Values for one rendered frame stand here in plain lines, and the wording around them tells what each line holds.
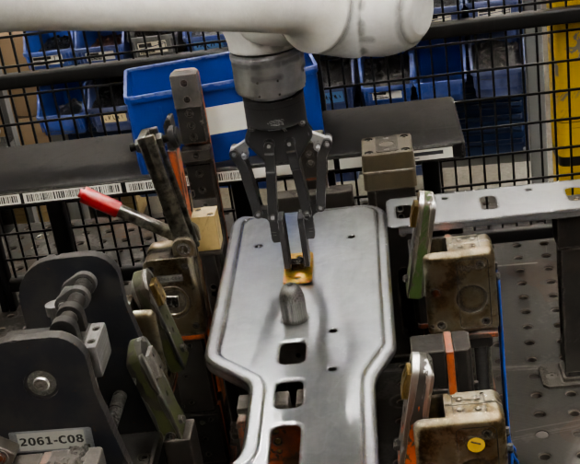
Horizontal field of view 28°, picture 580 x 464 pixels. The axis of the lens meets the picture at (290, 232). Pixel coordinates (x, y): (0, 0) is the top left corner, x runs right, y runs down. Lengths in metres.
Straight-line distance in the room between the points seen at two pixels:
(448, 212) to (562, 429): 0.35
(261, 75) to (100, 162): 0.62
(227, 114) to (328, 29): 0.63
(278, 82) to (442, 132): 0.52
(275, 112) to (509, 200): 0.42
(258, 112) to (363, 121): 0.55
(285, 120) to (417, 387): 0.43
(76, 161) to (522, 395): 0.82
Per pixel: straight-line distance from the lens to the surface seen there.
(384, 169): 1.71
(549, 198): 1.66
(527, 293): 2.04
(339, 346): 1.34
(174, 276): 1.51
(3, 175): 1.97
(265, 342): 1.37
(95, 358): 1.11
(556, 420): 1.71
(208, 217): 1.56
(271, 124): 1.40
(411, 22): 1.22
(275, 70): 1.37
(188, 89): 1.74
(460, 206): 1.65
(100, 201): 1.50
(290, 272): 1.50
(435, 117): 1.91
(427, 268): 1.43
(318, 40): 1.22
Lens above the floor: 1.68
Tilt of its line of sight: 25 degrees down
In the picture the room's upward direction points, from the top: 8 degrees counter-clockwise
